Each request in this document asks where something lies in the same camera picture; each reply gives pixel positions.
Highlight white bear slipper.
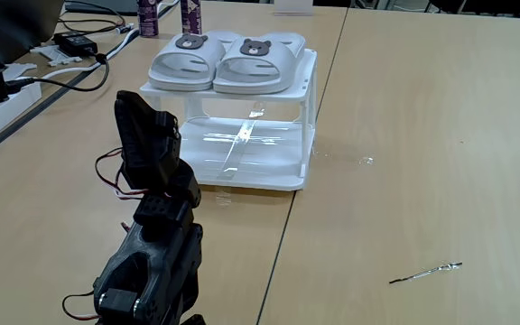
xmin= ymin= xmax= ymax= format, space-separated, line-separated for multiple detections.
xmin=148 ymin=30 xmax=230 ymax=93
xmin=212 ymin=31 xmax=307 ymax=96

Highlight white plastic shelf box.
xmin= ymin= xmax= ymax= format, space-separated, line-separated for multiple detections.
xmin=140 ymin=44 xmax=320 ymax=192

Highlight black power adapter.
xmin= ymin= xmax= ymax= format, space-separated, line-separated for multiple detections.
xmin=52 ymin=31 xmax=99 ymax=58

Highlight white printed plastic part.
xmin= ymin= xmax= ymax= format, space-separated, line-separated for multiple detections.
xmin=1 ymin=62 xmax=38 ymax=83
xmin=29 ymin=44 xmax=83 ymax=69

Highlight purple drink can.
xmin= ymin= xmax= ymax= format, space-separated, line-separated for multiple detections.
xmin=136 ymin=0 xmax=160 ymax=38
xmin=180 ymin=0 xmax=203 ymax=36

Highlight dark flat device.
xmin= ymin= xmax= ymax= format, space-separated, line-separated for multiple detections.
xmin=64 ymin=0 xmax=140 ymax=17

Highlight white power strip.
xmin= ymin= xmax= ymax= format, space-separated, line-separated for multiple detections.
xmin=0 ymin=80 xmax=43 ymax=153

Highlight white card stand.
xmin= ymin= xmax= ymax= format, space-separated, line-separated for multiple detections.
xmin=273 ymin=0 xmax=314 ymax=17

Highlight dark chair base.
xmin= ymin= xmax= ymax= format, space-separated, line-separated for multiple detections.
xmin=424 ymin=0 xmax=520 ymax=17

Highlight black power cable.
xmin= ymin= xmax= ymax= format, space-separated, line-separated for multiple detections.
xmin=14 ymin=51 xmax=112 ymax=94

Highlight white cable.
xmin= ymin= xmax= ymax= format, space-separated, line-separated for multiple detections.
xmin=45 ymin=26 xmax=142 ymax=76

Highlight black looped cables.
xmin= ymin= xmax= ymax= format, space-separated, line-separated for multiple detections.
xmin=58 ymin=0 xmax=128 ymax=38

